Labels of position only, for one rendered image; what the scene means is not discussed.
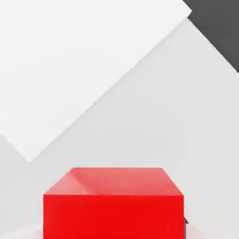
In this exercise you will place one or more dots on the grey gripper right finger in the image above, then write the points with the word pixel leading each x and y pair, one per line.
pixel 189 233

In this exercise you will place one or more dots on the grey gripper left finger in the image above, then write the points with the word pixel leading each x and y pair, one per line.
pixel 34 234

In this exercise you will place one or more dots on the small red cube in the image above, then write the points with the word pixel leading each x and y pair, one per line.
pixel 113 214

